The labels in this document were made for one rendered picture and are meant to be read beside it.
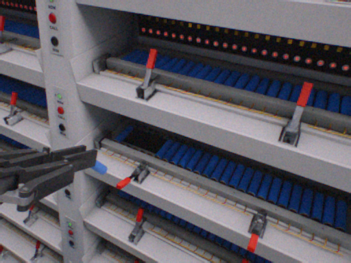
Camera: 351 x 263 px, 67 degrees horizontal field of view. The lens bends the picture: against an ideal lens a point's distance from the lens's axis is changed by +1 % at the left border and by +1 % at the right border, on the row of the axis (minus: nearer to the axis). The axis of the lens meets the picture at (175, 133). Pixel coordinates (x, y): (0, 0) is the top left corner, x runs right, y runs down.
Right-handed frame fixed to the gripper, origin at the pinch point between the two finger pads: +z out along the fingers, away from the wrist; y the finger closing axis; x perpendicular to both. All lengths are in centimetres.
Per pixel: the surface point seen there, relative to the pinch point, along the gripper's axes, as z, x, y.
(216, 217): 16.5, 8.0, -22.3
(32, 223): 28, 44, 39
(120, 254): 32, 41, 5
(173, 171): 19.3, 3.5, -10.1
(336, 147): 13.7, -11.8, -36.8
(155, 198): 16.3, 9.5, -8.8
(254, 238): 12.0, 6.4, -29.9
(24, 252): 33, 63, 48
